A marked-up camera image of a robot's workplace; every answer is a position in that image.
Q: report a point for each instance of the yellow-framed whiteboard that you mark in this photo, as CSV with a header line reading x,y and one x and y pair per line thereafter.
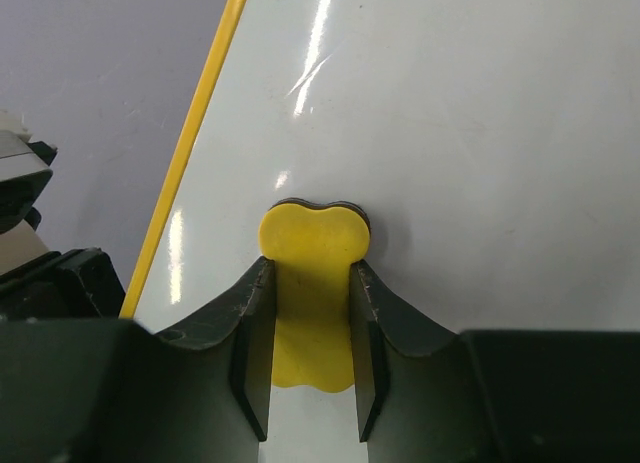
x,y
492,144

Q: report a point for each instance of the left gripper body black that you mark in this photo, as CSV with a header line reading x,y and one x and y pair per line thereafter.
x,y
81,283

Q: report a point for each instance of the yellow bone-shaped eraser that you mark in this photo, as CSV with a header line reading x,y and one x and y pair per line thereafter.
x,y
313,247

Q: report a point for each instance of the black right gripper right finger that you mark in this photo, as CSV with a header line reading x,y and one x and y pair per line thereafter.
x,y
426,394

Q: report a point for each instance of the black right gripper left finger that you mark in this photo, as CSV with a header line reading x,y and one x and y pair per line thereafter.
x,y
77,386

